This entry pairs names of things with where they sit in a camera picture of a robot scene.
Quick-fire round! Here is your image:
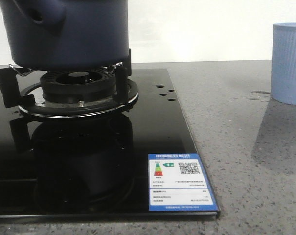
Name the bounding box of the black gas burner head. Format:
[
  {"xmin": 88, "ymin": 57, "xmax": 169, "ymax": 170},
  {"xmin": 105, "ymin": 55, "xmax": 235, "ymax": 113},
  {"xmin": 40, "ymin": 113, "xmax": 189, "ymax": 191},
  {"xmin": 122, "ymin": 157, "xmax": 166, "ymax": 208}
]
[{"xmin": 40, "ymin": 69, "xmax": 116, "ymax": 104}]

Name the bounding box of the blue energy label sticker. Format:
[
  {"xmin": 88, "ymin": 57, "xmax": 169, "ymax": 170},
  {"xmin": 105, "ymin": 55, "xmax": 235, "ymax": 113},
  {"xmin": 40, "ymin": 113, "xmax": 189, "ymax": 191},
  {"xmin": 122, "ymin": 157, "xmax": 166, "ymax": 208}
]
[{"xmin": 148, "ymin": 153, "xmax": 218, "ymax": 212}]

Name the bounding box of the light blue ribbed cup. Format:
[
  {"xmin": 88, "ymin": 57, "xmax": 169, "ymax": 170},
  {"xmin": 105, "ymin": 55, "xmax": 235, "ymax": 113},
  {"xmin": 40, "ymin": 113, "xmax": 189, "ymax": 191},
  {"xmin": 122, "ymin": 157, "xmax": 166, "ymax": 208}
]
[{"xmin": 271, "ymin": 22, "xmax": 296, "ymax": 105}]

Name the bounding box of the black pot support grate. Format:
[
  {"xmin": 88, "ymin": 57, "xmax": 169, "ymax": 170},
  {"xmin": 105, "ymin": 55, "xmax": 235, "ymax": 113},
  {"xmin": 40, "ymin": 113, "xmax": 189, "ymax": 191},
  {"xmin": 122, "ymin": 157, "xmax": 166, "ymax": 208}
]
[{"xmin": 0, "ymin": 54, "xmax": 139, "ymax": 119}]

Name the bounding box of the black glass gas stove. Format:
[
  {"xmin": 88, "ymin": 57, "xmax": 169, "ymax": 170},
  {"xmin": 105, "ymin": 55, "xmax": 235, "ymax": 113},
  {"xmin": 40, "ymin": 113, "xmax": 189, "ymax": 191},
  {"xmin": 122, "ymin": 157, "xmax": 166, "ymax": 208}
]
[{"xmin": 0, "ymin": 69, "xmax": 220, "ymax": 221}]

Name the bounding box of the dark blue cooking pot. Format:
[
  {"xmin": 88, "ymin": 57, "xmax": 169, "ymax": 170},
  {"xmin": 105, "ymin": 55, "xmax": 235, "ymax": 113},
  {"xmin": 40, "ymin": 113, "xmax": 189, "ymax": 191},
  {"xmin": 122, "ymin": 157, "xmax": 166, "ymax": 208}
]
[{"xmin": 0, "ymin": 0, "xmax": 129, "ymax": 71}]

